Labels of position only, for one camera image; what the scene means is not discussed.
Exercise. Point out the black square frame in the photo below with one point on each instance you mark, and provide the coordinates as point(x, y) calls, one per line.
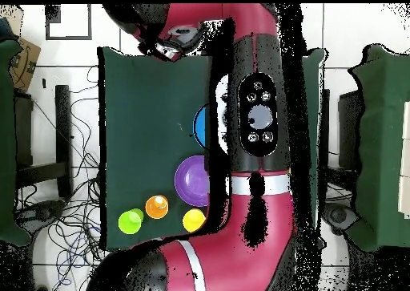
point(46, 31)

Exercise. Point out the dark green table cloth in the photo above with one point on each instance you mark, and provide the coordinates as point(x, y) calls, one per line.
point(147, 111)

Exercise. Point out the purple bowl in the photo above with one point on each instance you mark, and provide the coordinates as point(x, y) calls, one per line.
point(192, 180)

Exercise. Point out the black caster base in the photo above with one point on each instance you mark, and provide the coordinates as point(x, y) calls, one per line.
point(41, 210)

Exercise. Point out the black stand frame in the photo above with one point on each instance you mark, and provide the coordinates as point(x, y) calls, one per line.
point(349, 127)
point(63, 127)

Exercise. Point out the grey caster base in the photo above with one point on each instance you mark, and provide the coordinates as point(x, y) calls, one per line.
point(339, 215)

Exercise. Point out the green cloth side table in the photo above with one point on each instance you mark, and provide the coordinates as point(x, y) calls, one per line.
point(6, 143)
point(384, 143)

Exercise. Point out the white box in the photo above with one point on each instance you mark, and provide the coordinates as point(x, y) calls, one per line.
point(405, 175)

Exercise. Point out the lime yellow cup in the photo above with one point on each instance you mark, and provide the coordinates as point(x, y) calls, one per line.
point(128, 223)

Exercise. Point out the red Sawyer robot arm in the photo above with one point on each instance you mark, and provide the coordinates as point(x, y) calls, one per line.
point(250, 239)

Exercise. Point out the orange cup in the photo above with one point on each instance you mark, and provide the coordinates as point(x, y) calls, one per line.
point(155, 209)

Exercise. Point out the cardboard box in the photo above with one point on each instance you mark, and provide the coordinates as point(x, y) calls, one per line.
point(24, 63)

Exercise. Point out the blue bowl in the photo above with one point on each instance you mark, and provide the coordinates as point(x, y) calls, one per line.
point(200, 127)

